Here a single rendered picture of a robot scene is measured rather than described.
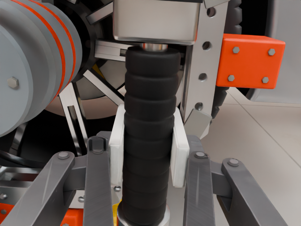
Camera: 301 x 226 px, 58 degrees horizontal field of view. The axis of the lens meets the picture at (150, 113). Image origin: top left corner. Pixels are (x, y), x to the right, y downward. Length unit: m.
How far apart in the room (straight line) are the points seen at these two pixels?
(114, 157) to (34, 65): 0.14
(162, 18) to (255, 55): 0.27
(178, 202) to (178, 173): 1.28
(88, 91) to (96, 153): 0.53
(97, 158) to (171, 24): 0.09
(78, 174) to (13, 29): 0.16
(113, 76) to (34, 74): 0.41
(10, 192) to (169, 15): 0.44
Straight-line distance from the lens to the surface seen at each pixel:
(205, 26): 0.39
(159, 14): 0.16
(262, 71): 0.43
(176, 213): 1.39
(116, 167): 0.17
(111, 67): 0.66
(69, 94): 0.53
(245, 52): 0.41
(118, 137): 0.17
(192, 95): 0.41
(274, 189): 1.73
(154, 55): 0.16
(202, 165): 0.16
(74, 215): 0.53
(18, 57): 0.27
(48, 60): 0.31
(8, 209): 0.56
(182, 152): 0.17
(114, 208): 0.58
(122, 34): 0.16
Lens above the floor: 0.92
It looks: 22 degrees down
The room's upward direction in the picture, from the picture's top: 4 degrees clockwise
